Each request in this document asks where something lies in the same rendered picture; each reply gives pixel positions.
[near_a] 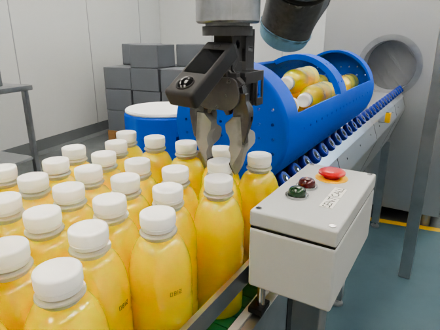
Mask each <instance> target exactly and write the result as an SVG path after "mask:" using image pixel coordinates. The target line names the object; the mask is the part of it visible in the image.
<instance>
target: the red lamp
mask: <svg viewBox="0 0 440 330"><path fill-rule="evenodd" d="M298 185H300V186H303V187H304V188H312V187H315V186H316V182H315V180H314V179H313V178H311V177H302V178H300V179H299V182H298Z"/></svg>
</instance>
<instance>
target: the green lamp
mask: <svg viewBox="0 0 440 330"><path fill-rule="evenodd" d="M288 195H290V196H294V197H304V196H306V189H305V188H304V187H303V186H300V185H293V186H291V187H290V188H289V190H288Z"/></svg>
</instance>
